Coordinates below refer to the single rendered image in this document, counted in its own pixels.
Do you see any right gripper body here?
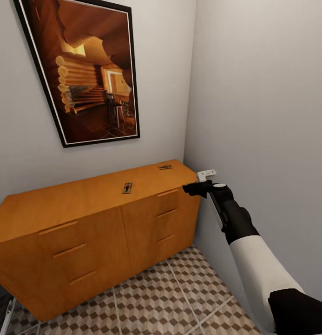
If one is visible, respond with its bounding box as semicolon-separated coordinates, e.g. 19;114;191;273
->
188;180;212;197

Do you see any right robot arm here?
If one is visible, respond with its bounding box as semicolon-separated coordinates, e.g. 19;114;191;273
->
182;169;322;335

